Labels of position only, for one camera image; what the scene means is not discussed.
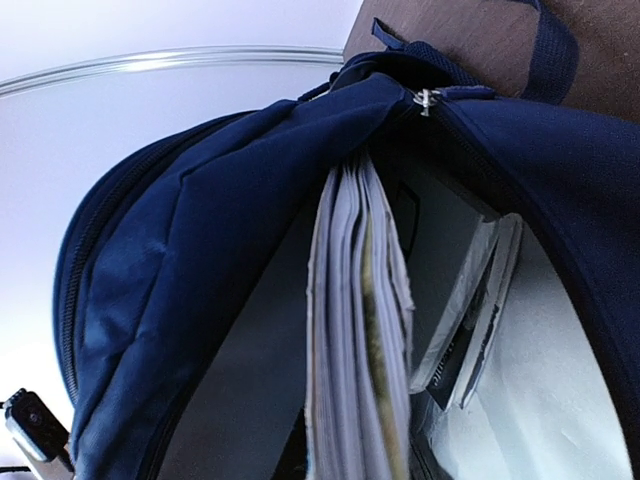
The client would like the blue white bottom book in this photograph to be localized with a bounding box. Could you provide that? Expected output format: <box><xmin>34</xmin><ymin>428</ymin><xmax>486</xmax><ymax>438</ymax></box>
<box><xmin>304</xmin><ymin>151</ymin><xmax>415</xmax><ymax>479</ymax></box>

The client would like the navy blue student backpack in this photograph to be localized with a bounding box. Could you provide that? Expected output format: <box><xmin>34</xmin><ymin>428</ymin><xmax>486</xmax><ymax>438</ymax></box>
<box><xmin>54</xmin><ymin>1</ymin><xmax>639</xmax><ymax>479</ymax></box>

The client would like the Wuthering Heights book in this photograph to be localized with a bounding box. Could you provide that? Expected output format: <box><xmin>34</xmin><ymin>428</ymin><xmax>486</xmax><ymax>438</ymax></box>
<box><xmin>416</xmin><ymin>214</ymin><xmax>523</xmax><ymax>411</ymax></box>

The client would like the left aluminium corner post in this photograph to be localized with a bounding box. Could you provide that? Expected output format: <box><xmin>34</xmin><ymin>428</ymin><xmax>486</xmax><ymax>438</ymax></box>
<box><xmin>1</xmin><ymin>45</ymin><xmax>343</xmax><ymax>98</ymax></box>

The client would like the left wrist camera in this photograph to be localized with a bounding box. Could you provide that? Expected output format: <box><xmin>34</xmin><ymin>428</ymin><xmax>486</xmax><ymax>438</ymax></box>
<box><xmin>1</xmin><ymin>388</ymin><xmax>76</xmax><ymax>479</ymax></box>

